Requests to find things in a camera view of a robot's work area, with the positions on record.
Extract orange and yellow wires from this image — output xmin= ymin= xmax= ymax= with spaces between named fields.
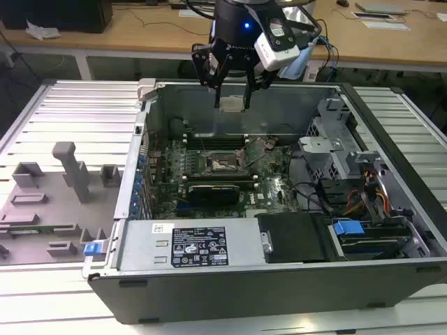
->
xmin=344 ymin=170 xmax=390 ymax=216

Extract silver metal drive cage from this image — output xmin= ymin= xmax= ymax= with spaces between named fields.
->
xmin=298 ymin=97 xmax=360 ymax=175

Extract black drive bay cover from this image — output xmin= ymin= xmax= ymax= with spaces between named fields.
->
xmin=256 ymin=212 xmax=332 ymax=265

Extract metal socket cover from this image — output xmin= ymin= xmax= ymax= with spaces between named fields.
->
xmin=239 ymin=137 xmax=267 ymax=168

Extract blue cable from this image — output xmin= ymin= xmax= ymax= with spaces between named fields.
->
xmin=316 ymin=33 xmax=342 ymax=81

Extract black computer box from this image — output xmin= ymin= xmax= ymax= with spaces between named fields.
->
xmin=0 ymin=0 xmax=113 ymax=34

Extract grey parts rack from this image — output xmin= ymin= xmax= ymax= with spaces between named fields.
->
xmin=0 ymin=141 xmax=123 ymax=266

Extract black graphics card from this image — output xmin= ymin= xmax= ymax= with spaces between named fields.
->
xmin=188 ymin=184 xmax=241 ymax=207

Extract green motherboard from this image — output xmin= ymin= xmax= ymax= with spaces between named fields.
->
xmin=149 ymin=135 xmax=301 ymax=221

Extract black RAM slot row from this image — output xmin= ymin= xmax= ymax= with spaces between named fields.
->
xmin=183 ymin=135 xmax=249 ymax=150
xmin=179 ymin=175 xmax=260 ymax=190

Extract black internal cable bundle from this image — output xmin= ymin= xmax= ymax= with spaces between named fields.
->
xmin=288 ymin=149 xmax=336 ymax=214

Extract grey case latch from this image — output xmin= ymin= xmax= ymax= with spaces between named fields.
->
xmin=138 ymin=78 xmax=156 ymax=102

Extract green RAM stick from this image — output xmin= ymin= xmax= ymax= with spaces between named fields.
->
xmin=0 ymin=226 xmax=74 ymax=235

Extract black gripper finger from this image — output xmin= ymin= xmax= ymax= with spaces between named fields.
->
xmin=242 ymin=61 xmax=277 ymax=110
xmin=191 ymin=42 xmax=232 ymax=109

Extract blue disk carrier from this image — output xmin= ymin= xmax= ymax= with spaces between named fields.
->
xmin=333 ymin=218 xmax=365 ymax=245

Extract black open PC case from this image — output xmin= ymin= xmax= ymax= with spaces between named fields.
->
xmin=82 ymin=78 xmax=447 ymax=325

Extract wooden desk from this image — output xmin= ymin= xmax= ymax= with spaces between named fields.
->
xmin=0 ymin=0 xmax=447 ymax=73

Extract pale blue teach pendant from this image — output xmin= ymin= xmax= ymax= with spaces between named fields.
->
xmin=279 ymin=36 xmax=319 ymax=80

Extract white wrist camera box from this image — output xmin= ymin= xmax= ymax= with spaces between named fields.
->
xmin=254 ymin=17 xmax=301 ymax=70

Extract grey flat keyboard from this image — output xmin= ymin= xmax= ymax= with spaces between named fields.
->
xmin=355 ymin=1 xmax=408 ymax=15

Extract crumpled white paper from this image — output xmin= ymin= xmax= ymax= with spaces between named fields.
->
xmin=26 ymin=19 xmax=62 ymax=41

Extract silver power supply with label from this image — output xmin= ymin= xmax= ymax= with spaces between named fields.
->
xmin=117 ymin=219 xmax=268 ymax=271

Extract CPU socket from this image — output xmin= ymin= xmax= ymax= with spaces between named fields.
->
xmin=205 ymin=151 xmax=251 ymax=176

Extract silver square CPU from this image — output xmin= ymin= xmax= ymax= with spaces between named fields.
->
xmin=220 ymin=96 xmax=245 ymax=113

